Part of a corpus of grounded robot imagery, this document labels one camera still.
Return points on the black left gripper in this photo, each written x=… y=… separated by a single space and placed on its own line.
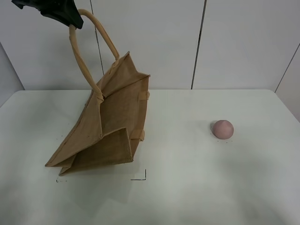
x=59 y=10

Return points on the brown linen tote bag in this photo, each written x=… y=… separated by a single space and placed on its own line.
x=111 y=124

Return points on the pink peach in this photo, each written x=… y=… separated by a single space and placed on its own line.
x=223 y=129

